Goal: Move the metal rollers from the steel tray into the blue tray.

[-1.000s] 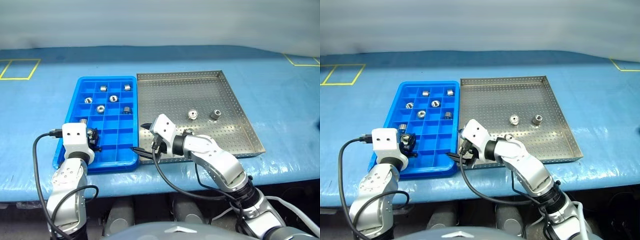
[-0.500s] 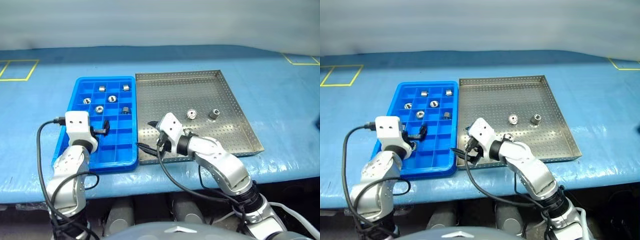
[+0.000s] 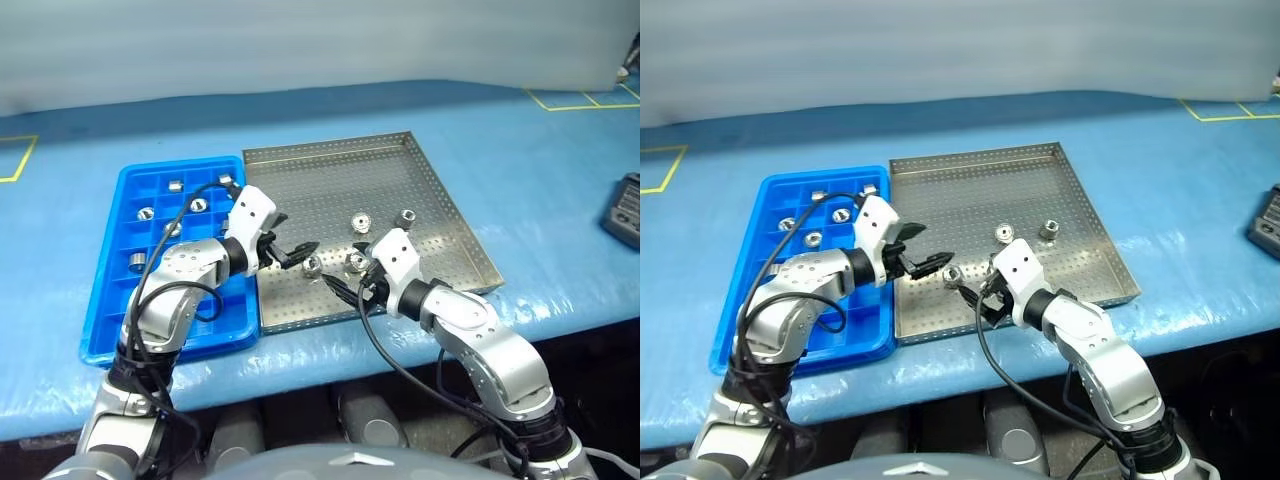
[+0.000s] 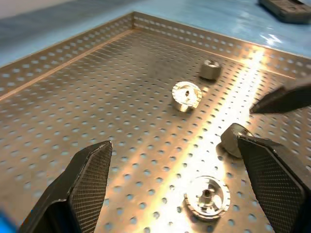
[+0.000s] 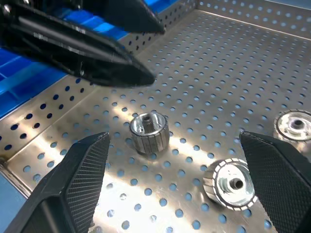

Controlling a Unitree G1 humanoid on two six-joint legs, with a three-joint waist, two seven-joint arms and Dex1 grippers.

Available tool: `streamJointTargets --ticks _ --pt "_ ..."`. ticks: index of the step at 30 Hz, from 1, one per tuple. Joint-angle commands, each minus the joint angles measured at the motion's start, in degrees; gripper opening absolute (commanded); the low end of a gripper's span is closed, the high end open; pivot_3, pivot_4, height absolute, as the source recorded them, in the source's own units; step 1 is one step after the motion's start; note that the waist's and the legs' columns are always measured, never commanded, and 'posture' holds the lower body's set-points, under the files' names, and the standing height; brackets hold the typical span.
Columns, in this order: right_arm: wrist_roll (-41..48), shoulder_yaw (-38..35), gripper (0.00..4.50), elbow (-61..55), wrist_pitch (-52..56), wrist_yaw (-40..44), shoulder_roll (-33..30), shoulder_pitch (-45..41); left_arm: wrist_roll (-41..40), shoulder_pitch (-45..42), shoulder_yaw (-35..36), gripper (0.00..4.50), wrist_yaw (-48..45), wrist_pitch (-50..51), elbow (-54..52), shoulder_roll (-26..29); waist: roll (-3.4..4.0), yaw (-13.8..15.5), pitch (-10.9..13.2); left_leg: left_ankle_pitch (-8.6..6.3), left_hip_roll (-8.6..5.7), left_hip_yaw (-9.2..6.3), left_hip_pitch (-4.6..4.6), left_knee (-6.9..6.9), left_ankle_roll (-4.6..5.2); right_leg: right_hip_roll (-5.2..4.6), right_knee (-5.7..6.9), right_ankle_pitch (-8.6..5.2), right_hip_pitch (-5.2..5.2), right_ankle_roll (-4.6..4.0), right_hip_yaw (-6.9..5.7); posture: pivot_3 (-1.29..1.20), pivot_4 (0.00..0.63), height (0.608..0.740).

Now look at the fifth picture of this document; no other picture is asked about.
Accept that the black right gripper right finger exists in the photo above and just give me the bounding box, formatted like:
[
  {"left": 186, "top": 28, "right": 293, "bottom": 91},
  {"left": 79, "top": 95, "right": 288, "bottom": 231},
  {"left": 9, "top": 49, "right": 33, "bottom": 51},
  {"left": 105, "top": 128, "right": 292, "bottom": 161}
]
[{"left": 239, "top": 131, "right": 311, "bottom": 233}]

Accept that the blue plastic compartment tray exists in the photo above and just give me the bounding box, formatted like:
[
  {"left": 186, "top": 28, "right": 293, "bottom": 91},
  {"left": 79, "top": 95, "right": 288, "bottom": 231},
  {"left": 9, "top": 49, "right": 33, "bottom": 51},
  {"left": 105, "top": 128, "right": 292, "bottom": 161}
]
[{"left": 0, "top": 0, "right": 198, "bottom": 122}]

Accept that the perforated steel tray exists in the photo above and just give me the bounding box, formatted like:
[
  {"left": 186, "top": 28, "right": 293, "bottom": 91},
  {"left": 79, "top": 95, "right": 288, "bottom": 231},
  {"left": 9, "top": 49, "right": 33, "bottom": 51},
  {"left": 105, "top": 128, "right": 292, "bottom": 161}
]
[{"left": 0, "top": 0, "right": 311, "bottom": 233}]

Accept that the ribbed metal roller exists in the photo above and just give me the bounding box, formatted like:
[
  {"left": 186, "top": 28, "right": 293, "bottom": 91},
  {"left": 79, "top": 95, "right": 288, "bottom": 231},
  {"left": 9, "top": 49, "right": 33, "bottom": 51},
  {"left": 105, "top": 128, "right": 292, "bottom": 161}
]
[
  {"left": 271, "top": 109, "right": 311, "bottom": 153},
  {"left": 128, "top": 112, "right": 170, "bottom": 154},
  {"left": 203, "top": 157, "right": 258, "bottom": 211}
]

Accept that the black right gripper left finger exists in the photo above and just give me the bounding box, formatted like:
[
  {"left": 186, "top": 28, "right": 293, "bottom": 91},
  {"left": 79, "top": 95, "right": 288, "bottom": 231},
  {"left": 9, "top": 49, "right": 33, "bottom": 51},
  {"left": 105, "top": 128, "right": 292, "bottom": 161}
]
[{"left": 4, "top": 132, "right": 111, "bottom": 233}]

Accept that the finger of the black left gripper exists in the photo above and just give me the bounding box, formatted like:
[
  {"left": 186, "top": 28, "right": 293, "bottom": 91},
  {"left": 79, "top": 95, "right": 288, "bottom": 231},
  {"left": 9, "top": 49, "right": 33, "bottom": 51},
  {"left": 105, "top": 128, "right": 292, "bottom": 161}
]
[
  {"left": 72, "top": 0, "right": 166, "bottom": 34},
  {"left": 0, "top": 4, "right": 156, "bottom": 87}
]

